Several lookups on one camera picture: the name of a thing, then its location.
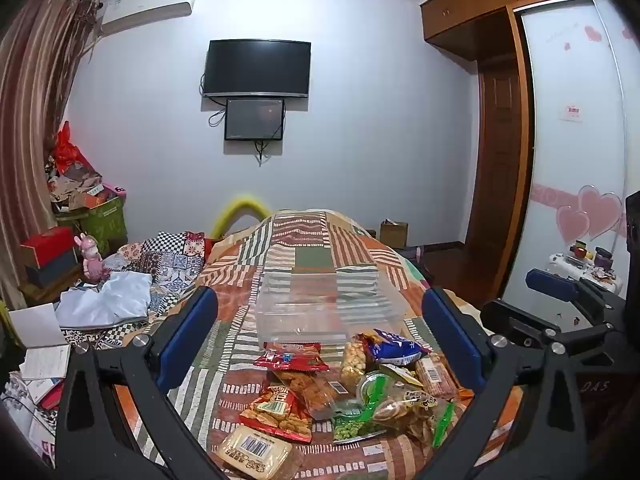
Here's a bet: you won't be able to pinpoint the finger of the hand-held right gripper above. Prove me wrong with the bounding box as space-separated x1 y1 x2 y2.
481 299 568 347
525 268 583 303

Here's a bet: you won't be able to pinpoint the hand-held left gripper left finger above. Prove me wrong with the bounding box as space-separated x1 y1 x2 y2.
54 286 221 480

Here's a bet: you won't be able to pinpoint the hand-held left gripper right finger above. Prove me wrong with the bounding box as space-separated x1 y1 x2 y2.
422 286 588 480

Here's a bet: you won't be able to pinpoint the snack packet with green edge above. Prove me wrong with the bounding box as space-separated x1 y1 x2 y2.
372 385 456 448

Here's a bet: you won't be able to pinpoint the red packet with blue label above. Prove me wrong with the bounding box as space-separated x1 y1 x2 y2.
253 341 330 373

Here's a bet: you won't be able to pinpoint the red peanut packet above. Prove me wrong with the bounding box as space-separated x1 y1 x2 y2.
239 385 313 443

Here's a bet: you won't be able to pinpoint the clear plastic container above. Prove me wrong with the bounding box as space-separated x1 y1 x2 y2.
255 267 406 346

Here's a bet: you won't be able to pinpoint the pale cake packet with barcode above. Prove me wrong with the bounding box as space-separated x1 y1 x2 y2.
216 425 301 480

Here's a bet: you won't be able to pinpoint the clear packet of orange snacks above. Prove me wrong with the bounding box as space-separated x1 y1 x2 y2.
272 369 351 418

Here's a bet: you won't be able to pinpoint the white small table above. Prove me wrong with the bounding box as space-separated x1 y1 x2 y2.
547 250 626 293

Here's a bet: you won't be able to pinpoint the blue snack packet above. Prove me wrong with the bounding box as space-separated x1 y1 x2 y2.
360 329 432 366

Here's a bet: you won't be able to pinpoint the checkered patterned quilt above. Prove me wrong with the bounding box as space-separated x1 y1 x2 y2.
65 230 213 351

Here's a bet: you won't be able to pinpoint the pale blue plastic bag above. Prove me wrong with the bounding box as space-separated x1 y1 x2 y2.
55 271 153 331

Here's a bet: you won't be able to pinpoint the clear popcorn packet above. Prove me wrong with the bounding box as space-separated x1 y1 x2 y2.
341 340 376 401

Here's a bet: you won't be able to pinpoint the pink toy rabbit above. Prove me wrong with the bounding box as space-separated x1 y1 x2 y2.
74 232 108 283

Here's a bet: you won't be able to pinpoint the yellow foam tube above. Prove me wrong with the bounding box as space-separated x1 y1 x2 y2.
210 194 273 241

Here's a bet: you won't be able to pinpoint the striped patchwork blanket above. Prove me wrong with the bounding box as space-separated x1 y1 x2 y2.
115 209 526 480

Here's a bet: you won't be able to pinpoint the brown wooden door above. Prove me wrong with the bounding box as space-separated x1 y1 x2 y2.
467 57 525 281

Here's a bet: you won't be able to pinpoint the green pea packet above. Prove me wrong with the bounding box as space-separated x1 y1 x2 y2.
331 400 388 445

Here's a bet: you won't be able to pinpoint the green cardboard box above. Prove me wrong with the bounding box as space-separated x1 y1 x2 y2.
56 197 127 256

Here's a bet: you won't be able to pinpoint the white open notebook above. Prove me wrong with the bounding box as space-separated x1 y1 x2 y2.
7 302 72 381

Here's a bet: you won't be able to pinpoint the dark grey box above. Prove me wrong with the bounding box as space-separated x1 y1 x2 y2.
25 252 81 290

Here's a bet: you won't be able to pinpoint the red gift box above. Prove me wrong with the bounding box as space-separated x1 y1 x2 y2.
20 226 76 268

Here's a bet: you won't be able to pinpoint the wooden wardrobe with white doors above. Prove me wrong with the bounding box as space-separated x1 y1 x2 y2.
420 0 640 311

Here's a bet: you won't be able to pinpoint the green storage box with clutter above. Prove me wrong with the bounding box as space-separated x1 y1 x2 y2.
45 152 126 213

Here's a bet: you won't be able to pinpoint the red plastic bag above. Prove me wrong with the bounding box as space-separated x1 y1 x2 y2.
54 121 88 173

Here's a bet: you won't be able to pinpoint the striped brown curtain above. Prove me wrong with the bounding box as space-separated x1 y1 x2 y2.
0 0 101 311

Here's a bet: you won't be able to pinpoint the white air conditioner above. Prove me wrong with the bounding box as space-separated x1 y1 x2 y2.
97 0 198 36

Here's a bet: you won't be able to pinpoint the pink heart wall stickers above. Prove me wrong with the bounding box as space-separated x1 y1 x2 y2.
530 185 626 246

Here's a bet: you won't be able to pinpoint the small black wall monitor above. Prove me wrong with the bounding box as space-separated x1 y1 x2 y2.
224 98 286 141

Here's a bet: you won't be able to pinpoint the black wall television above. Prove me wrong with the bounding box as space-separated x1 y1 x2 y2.
201 39 312 98

